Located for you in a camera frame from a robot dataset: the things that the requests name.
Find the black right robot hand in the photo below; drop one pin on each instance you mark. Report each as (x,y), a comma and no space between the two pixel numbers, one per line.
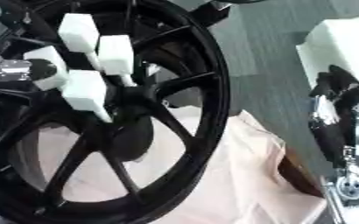
(336,137)

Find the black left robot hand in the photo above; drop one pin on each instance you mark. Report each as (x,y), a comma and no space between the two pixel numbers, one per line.
(40,68)

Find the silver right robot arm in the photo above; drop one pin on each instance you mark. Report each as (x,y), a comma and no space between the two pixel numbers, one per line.
(352,186)

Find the black spoked wheel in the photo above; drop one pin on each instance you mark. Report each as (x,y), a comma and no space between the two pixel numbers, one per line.
(208,87)

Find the white foam block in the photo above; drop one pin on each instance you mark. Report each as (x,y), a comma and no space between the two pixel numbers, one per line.
(341,43)

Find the black angular object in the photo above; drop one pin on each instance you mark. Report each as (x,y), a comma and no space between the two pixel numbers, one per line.
(210,11)

